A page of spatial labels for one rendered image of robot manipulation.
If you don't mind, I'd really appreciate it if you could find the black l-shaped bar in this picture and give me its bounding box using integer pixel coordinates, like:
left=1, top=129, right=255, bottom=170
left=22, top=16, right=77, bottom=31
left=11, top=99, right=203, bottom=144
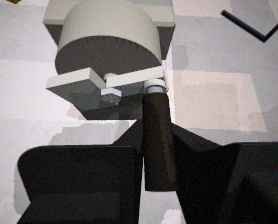
left=220, top=9, right=278, bottom=42

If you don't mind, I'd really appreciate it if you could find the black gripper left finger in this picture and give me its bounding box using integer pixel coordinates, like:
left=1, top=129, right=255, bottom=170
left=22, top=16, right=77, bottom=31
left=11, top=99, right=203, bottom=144
left=17, top=119, right=144, bottom=224

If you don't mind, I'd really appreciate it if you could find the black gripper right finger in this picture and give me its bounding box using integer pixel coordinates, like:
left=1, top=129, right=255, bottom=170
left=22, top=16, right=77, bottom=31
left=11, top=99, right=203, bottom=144
left=171, top=122, right=278, bottom=224

